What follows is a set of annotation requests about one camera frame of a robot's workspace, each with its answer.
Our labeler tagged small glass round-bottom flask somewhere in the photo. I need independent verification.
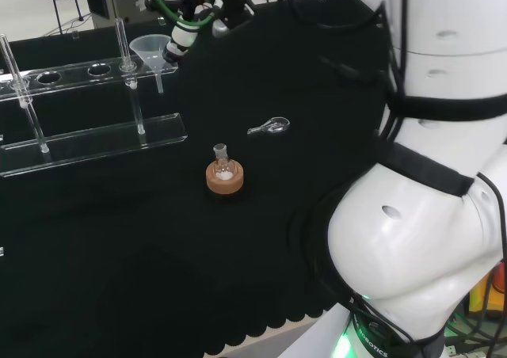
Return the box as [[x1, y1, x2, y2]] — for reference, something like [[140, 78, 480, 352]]
[[212, 143, 234, 183]]

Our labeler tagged yellow stop button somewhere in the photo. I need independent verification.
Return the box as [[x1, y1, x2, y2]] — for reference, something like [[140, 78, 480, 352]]
[[467, 266, 507, 323]]

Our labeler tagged black tripod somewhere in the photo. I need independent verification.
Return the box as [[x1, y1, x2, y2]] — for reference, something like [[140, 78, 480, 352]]
[[44, 0, 86, 35]]

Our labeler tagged black bench cloth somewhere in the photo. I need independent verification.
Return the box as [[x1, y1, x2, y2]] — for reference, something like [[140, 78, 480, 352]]
[[0, 0, 401, 358]]

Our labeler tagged translucent plastic funnel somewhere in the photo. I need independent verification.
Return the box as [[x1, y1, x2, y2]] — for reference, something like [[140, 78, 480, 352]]
[[128, 35, 172, 95]]

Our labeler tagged green cable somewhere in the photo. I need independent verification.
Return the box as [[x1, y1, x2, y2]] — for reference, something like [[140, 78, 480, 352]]
[[143, 0, 217, 30]]

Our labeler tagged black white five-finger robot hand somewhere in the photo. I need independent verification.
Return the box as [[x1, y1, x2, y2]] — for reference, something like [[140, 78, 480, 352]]
[[155, 0, 257, 63]]

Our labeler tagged grey metal box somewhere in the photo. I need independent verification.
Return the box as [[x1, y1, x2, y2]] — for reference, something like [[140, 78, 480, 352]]
[[84, 0, 179, 29]]

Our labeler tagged brown cork ring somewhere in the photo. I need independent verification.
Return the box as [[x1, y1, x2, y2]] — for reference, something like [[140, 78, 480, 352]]
[[205, 158, 244, 196]]

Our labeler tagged black cable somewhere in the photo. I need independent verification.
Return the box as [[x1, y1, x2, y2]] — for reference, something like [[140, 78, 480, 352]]
[[273, 0, 401, 86]]

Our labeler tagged clear acrylic funnel stand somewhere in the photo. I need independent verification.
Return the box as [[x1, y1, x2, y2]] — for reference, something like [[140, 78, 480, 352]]
[[0, 17, 189, 178]]

